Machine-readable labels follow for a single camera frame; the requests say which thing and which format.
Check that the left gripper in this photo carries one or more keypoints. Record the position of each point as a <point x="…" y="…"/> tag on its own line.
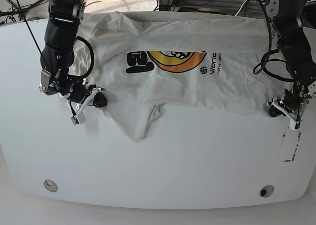
<point x="290" y="103"/>

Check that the table grommet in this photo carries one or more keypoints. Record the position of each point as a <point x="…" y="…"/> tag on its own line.
<point x="50" y="185"/>
<point x="266" y="191"/>

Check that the left table grommet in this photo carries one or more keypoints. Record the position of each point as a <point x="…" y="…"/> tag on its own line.
<point x="50" y="185"/>

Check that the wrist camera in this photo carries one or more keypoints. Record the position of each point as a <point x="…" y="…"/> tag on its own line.
<point x="78" y="118"/>
<point x="294" y="125"/>

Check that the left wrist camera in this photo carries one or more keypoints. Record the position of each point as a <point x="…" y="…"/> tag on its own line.
<point x="294" y="125"/>

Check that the right table grommet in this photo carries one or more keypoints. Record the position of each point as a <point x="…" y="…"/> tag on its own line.
<point x="266" y="191"/>

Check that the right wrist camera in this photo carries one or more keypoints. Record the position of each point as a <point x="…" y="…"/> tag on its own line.
<point x="78" y="118"/>

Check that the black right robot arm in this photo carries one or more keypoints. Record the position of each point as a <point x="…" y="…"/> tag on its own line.
<point x="65" y="16"/>

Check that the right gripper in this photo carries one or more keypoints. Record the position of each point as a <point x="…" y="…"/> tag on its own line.
<point x="92" y="94"/>

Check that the white printed T-shirt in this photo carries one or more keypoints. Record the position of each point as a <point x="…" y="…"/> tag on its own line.
<point x="194" y="63"/>

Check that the red tape rectangle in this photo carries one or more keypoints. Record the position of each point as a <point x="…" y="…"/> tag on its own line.
<point x="289" y="144"/>

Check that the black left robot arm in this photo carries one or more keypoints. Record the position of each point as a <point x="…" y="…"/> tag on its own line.
<point x="285" y="27"/>

